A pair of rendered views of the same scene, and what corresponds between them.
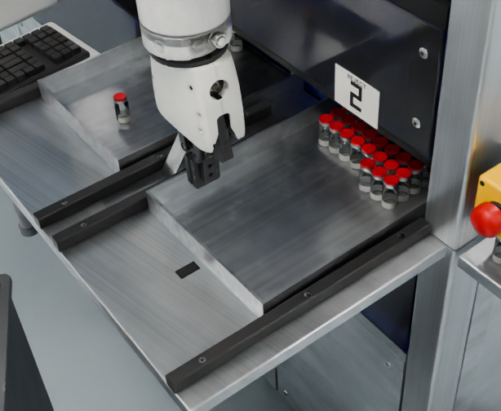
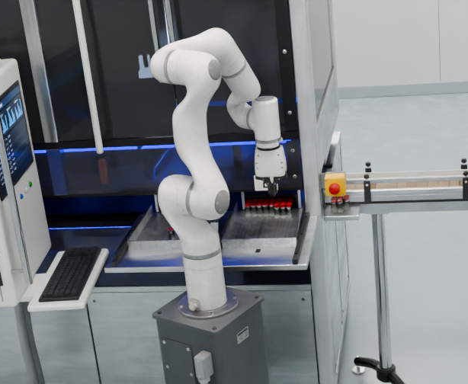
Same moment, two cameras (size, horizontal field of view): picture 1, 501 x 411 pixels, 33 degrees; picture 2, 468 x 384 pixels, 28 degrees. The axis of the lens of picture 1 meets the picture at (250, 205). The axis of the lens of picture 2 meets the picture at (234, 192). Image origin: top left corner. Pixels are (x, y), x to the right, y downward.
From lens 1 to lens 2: 266 cm
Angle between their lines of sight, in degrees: 43
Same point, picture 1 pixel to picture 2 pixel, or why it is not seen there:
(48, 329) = not seen: outside the picture
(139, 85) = (158, 233)
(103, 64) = (137, 232)
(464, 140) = (315, 171)
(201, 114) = (282, 161)
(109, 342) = not seen: outside the picture
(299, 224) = (272, 230)
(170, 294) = (262, 255)
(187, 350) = (286, 259)
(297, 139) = (238, 219)
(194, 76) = (279, 150)
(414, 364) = (315, 286)
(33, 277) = not seen: outside the picture
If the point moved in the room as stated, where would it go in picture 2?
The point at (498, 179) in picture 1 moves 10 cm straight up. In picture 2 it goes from (330, 177) to (328, 151)
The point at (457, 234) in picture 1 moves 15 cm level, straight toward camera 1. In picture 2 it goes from (320, 208) to (343, 220)
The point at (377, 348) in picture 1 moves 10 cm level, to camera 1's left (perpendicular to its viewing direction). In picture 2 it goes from (295, 296) to (278, 307)
